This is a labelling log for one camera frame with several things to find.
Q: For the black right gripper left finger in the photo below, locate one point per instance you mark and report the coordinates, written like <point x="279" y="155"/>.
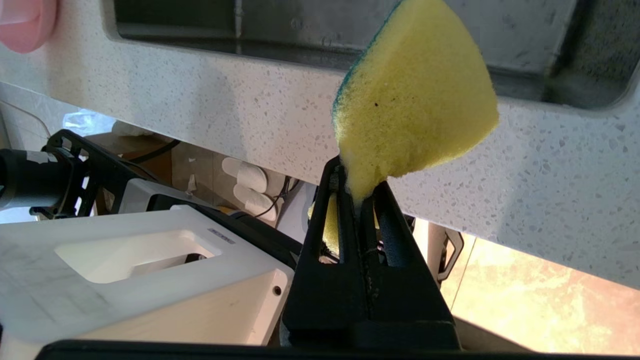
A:
<point x="325" y="300"/>

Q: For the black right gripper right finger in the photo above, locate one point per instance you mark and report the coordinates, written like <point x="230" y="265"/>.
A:
<point x="405" y="305"/>

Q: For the yellow green sponge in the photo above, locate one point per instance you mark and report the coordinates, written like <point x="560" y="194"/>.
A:
<point x="415" y="100"/>

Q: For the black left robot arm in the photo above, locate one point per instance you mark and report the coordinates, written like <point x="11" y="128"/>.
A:
<point x="35" y="177"/>

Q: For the stainless steel sink basin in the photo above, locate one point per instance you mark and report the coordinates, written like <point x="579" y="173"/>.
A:
<point x="300" y="25"/>

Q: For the pink plate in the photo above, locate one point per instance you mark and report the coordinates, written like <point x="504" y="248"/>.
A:
<point x="25" y="25"/>

